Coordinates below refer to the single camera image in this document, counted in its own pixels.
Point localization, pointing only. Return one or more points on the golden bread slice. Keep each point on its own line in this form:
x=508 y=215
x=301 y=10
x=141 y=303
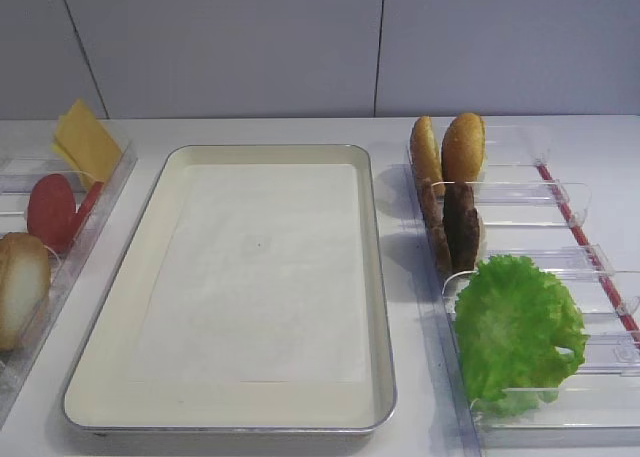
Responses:
x=425 y=154
x=463 y=148

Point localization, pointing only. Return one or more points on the green lettuce leaf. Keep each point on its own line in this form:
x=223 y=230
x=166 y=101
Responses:
x=520 y=335

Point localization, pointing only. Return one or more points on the left brown meat patty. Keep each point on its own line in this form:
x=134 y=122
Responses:
x=434 y=224

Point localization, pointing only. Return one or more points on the cream metal baking tray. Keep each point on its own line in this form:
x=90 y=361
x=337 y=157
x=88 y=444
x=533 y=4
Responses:
x=102 y=395

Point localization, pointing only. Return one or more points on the large red tomato slice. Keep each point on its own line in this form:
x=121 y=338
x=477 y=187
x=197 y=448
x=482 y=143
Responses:
x=50 y=210

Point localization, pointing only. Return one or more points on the thin red tomato slice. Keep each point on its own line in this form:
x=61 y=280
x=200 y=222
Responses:
x=82 y=214

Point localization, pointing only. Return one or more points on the yellow cheese slices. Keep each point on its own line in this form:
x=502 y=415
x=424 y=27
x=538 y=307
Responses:
x=83 y=142

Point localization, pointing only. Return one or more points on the brown meat patty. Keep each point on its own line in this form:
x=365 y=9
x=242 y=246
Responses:
x=434 y=224
x=461 y=225

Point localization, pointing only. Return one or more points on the right brown meat patty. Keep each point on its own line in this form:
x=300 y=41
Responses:
x=461 y=225

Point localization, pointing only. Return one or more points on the left golden bread slice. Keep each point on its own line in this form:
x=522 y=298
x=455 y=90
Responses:
x=425 y=154

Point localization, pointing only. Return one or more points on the white parchment paper sheet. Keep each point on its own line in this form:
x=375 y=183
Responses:
x=262 y=280

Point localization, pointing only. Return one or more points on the right golden bread slice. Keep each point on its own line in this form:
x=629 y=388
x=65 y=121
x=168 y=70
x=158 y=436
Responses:
x=463 y=148

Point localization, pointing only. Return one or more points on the clear right divider rack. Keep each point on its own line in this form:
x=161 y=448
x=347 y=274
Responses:
x=526 y=210

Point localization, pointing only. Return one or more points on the toasted bun left rack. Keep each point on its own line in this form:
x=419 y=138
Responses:
x=25 y=281

